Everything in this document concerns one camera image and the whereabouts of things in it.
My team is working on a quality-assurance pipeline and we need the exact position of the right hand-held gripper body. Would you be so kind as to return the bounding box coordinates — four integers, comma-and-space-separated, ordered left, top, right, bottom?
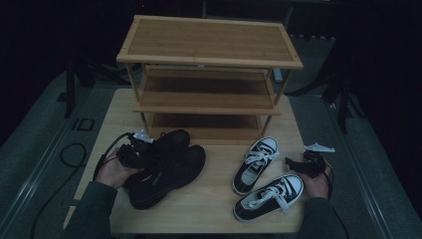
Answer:
300, 142, 336, 179

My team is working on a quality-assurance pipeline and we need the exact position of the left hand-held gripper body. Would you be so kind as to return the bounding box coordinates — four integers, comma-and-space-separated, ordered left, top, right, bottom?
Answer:
115, 128, 155, 169

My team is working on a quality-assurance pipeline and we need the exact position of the black white canvas sneaker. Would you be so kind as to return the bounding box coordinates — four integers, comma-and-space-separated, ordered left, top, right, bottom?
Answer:
233, 173, 305, 223
232, 136, 281, 197

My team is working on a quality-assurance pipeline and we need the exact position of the black shoe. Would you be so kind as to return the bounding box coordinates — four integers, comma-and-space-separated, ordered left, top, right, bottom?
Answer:
122, 128, 192, 190
127, 144, 207, 211

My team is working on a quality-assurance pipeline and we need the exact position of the wooden shoe rack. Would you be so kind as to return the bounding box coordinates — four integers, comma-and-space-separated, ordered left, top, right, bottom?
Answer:
115, 14, 305, 147

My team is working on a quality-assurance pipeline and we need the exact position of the person's right hand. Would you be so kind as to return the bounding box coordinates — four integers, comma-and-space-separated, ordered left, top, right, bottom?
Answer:
307, 166, 334, 200

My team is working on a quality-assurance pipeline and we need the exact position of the person's left hand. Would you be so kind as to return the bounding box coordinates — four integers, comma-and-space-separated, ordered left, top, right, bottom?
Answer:
96, 147, 145, 190

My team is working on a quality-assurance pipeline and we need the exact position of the black floor socket box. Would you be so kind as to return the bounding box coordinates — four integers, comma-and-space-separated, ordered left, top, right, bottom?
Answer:
72, 117, 97, 131

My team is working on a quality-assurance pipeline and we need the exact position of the black stand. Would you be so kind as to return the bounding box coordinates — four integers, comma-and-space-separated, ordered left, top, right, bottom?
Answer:
64, 59, 98, 120
288, 33, 366, 134

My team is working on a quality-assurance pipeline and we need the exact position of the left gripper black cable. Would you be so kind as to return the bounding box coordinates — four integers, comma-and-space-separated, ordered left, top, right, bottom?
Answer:
93, 131, 133, 182

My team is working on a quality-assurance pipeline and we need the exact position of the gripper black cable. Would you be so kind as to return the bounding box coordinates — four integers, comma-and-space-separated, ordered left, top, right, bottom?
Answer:
93, 131, 133, 182
322, 165, 351, 239

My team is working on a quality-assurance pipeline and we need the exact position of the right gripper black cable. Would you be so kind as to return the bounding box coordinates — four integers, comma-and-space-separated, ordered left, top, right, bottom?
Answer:
322, 165, 351, 239

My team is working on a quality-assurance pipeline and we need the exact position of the black floor cable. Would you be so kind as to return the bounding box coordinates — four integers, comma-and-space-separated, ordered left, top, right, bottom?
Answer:
30, 142, 88, 239

